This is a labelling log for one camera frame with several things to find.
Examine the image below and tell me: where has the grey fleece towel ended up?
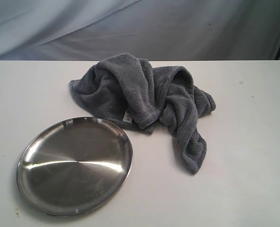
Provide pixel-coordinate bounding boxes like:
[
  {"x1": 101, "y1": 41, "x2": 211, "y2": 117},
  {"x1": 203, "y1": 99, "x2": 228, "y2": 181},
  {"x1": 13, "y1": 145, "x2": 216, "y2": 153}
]
[{"x1": 69, "y1": 54, "x2": 216, "y2": 174}]

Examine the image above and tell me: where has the round stainless steel plate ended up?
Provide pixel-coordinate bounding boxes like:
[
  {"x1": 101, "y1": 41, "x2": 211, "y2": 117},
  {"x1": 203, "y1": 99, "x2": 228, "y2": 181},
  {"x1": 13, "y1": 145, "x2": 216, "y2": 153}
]
[{"x1": 17, "y1": 117, "x2": 133, "y2": 217}]

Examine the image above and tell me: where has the white backdrop cloth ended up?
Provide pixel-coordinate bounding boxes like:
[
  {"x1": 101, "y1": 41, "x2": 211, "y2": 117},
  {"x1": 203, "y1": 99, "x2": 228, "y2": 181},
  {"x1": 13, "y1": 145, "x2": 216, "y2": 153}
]
[{"x1": 0, "y1": 0, "x2": 280, "y2": 61}]

